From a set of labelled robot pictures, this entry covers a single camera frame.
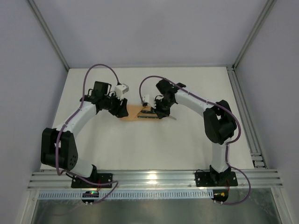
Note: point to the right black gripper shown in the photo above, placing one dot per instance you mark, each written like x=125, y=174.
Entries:
x=158, y=108

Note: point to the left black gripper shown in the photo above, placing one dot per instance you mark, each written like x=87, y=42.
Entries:
x=119, y=107

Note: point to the green handled knife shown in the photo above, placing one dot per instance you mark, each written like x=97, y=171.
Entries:
x=153, y=117

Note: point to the beige satin napkin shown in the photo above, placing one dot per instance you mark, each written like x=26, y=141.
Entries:
x=134, y=111

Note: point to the green handled fork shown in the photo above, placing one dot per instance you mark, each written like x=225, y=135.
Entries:
x=147, y=112

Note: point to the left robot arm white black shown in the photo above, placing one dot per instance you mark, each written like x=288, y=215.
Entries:
x=58, y=147

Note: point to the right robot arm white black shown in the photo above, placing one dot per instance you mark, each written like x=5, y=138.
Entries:
x=219, y=127

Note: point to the left controller board with led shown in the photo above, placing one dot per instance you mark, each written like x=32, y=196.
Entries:
x=89, y=197

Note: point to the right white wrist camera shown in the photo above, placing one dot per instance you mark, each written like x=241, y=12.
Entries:
x=148, y=100

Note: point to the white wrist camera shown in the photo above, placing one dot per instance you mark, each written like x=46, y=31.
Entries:
x=120, y=90
x=148, y=100

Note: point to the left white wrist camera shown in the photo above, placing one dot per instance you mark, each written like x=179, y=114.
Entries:
x=120, y=90

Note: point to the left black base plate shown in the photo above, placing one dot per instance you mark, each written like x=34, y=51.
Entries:
x=98, y=180

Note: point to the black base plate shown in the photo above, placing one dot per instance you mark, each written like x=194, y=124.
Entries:
x=214, y=179
x=98, y=180

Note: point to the front aluminium rail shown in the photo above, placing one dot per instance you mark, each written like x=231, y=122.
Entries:
x=152, y=179

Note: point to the aluminium rail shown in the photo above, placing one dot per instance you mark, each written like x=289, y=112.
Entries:
x=152, y=179
x=254, y=144

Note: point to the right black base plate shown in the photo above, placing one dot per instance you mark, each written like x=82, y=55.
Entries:
x=214, y=179

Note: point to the slotted grey cable duct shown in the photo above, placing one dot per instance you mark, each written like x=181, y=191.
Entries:
x=130, y=194

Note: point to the left corner aluminium post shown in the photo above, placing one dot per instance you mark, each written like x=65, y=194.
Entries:
x=44, y=26

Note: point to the corner aluminium post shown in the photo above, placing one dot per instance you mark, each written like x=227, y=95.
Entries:
x=44, y=26
x=266, y=10

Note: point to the right side aluminium rail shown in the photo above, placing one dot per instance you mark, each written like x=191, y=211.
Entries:
x=254, y=144

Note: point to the right corner aluminium post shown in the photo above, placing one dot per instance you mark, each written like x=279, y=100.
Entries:
x=266, y=10

